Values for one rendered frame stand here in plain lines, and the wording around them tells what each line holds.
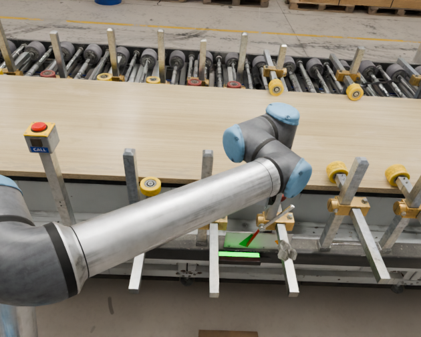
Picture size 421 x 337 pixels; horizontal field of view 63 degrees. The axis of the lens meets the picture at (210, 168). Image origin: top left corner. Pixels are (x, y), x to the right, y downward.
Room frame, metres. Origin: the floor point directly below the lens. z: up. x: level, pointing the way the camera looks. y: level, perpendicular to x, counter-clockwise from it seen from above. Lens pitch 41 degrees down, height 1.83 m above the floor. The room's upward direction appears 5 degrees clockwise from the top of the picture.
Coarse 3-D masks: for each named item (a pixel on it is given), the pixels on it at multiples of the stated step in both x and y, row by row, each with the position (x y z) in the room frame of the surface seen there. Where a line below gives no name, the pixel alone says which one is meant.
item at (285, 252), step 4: (280, 240) 0.76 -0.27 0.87; (284, 240) 0.77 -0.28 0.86; (280, 244) 0.74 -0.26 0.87; (284, 244) 0.74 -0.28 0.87; (288, 244) 0.74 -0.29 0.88; (280, 248) 0.73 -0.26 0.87; (284, 248) 0.73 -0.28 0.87; (288, 248) 0.73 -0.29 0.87; (280, 252) 0.71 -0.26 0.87; (284, 252) 0.70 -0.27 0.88; (288, 252) 0.71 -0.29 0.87; (292, 252) 0.71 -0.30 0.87; (296, 252) 0.72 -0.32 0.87; (280, 256) 0.70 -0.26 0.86; (284, 256) 0.69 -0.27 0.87; (288, 256) 0.70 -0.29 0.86; (292, 256) 0.70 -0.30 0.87; (284, 260) 0.68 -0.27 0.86
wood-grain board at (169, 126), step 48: (0, 96) 1.50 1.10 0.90; (48, 96) 1.54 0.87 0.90; (96, 96) 1.58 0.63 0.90; (144, 96) 1.62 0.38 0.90; (192, 96) 1.66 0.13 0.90; (240, 96) 1.71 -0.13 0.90; (288, 96) 1.75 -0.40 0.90; (336, 96) 1.80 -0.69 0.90; (0, 144) 1.12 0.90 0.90; (96, 144) 1.17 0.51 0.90; (144, 144) 1.20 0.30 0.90; (192, 144) 1.23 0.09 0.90; (336, 144) 1.32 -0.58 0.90; (384, 144) 1.36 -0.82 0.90; (384, 192) 1.04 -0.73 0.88
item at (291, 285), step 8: (280, 208) 0.92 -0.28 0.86; (280, 224) 0.84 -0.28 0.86; (280, 232) 0.80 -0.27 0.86; (288, 240) 0.77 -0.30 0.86; (288, 264) 0.67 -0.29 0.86; (288, 272) 0.64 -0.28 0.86; (288, 280) 0.61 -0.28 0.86; (296, 280) 0.61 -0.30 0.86; (288, 288) 0.59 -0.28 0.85; (296, 288) 0.58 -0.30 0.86; (288, 296) 0.57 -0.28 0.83; (296, 296) 0.57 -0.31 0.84
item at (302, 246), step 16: (176, 240) 0.85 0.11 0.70; (192, 240) 0.86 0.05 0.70; (208, 240) 0.86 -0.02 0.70; (224, 240) 0.87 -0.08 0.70; (304, 240) 0.90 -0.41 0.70; (336, 240) 0.92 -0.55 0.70; (160, 256) 0.80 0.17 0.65; (176, 256) 0.81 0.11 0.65; (192, 256) 0.81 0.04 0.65; (208, 256) 0.82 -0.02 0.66; (272, 256) 0.83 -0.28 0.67; (304, 256) 0.84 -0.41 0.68; (320, 256) 0.84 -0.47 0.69; (336, 256) 0.84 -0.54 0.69; (352, 256) 0.85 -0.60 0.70; (384, 256) 0.86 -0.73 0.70; (400, 256) 0.86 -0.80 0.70; (416, 256) 0.87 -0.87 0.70
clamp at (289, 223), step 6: (258, 216) 0.87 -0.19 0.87; (264, 216) 0.87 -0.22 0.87; (282, 216) 0.87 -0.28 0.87; (258, 222) 0.84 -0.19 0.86; (264, 222) 0.84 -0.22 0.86; (276, 222) 0.84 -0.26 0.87; (282, 222) 0.84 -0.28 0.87; (288, 222) 0.85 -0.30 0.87; (294, 222) 0.85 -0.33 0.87; (270, 228) 0.84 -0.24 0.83; (288, 228) 0.85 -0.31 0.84
